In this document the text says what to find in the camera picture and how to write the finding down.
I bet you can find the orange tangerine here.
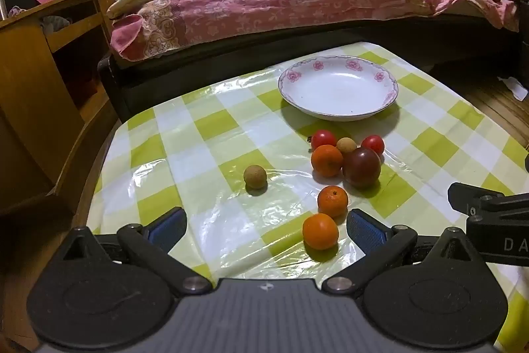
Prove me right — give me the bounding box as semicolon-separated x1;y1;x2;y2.
317;185;349;218
302;213;340;251
311;145;345;177

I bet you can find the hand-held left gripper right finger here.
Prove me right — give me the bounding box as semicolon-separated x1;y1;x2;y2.
322;208;485;294

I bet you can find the tan longan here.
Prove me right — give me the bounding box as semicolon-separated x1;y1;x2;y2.
243;165;267;189
336;137;357;155

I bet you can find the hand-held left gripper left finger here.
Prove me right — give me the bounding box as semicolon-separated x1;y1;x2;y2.
57;208;214;294

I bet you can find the white paper scrap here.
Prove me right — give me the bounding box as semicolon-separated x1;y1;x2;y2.
498;76;529;102

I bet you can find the pink floral bedsheet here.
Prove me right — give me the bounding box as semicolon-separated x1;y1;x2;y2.
109;0;521;62

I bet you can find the white floral-rim plate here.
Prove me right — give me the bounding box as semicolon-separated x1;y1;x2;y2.
278;56;399;122

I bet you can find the green checked plastic tablecloth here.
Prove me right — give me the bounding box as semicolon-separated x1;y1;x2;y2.
85;41;529;353

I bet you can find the wooden desk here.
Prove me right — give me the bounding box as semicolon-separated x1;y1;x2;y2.
0;0;121;215

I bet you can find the dark purple plum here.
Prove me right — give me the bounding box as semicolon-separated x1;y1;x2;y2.
342;147;382;189

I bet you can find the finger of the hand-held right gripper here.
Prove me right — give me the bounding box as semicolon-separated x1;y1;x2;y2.
448;182;529;220

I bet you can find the red tomato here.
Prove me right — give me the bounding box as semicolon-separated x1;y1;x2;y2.
311;130;337;150
361;134;385;155

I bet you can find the grey cloth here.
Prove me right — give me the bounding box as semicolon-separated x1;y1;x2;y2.
40;15;73;34

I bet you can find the dark bed frame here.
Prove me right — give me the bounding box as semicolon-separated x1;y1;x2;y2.
97;12;522;123

